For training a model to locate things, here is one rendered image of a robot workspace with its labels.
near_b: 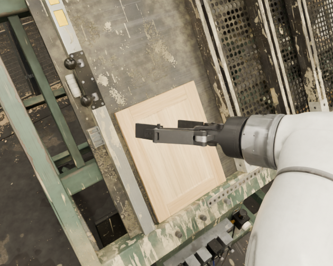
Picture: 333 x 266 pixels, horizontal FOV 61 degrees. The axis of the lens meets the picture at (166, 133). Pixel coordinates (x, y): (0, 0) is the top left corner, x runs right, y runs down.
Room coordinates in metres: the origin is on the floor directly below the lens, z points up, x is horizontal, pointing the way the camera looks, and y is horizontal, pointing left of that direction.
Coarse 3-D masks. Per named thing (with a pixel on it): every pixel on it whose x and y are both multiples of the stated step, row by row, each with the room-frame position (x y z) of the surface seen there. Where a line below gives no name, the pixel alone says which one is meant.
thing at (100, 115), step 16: (48, 0) 0.94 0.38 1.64; (64, 32) 0.89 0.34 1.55; (64, 48) 0.87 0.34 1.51; (80, 48) 0.88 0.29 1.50; (96, 112) 0.75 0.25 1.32; (112, 128) 0.74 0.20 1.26; (112, 144) 0.70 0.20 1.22; (112, 160) 0.67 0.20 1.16; (128, 176) 0.64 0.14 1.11; (128, 192) 0.60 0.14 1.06; (144, 208) 0.57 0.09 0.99; (144, 224) 0.53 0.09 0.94
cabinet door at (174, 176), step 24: (168, 96) 0.92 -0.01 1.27; (192, 96) 0.96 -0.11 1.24; (120, 120) 0.78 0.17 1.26; (144, 120) 0.82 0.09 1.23; (168, 120) 0.85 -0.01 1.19; (192, 120) 0.89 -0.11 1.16; (144, 144) 0.76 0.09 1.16; (168, 144) 0.79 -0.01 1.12; (144, 168) 0.69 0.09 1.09; (168, 168) 0.72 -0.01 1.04; (192, 168) 0.76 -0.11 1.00; (216, 168) 0.79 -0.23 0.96; (168, 192) 0.66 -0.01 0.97; (192, 192) 0.69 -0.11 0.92; (168, 216) 0.59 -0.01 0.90
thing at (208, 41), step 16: (192, 0) 1.18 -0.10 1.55; (192, 16) 1.17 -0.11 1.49; (208, 16) 1.15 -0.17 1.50; (208, 32) 1.11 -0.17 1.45; (208, 48) 1.08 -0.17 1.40; (208, 64) 1.07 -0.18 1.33; (224, 64) 1.06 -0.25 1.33; (224, 80) 1.03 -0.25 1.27; (224, 96) 0.97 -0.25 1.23; (224, 112) 0.96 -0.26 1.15; (240, 160) 0.83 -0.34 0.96
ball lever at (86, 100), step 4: (84, 96) 0.69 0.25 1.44; (88, 96) 0.70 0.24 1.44; (92, 96) 0.77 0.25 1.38; (96, 96) 0.78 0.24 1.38; (80, 100) 0.68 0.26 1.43; (84, 100) 0.68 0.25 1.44; (88, 100) 0.68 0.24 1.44; (96, 100) 0.77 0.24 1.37; (84, 104) 0.67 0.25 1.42; (88, 104) 0.68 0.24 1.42
